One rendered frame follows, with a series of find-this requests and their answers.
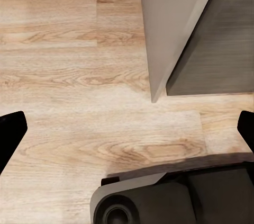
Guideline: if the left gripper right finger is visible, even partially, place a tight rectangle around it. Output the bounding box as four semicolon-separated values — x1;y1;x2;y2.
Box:
237;111;254;153

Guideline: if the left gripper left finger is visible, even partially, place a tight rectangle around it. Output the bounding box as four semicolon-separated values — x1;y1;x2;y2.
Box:
0;111;28;174

